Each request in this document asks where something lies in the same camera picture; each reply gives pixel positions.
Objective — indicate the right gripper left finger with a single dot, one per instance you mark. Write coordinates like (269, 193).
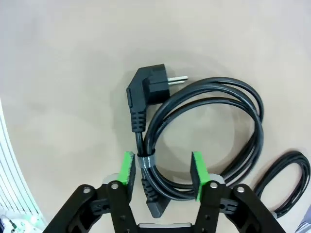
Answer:
(121, 194)

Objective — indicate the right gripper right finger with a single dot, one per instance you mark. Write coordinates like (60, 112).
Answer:
(206, 194)

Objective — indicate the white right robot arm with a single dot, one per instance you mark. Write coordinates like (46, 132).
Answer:
(24, 223)

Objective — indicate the white ribbed object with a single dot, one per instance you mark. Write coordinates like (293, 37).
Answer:
(9, 170)

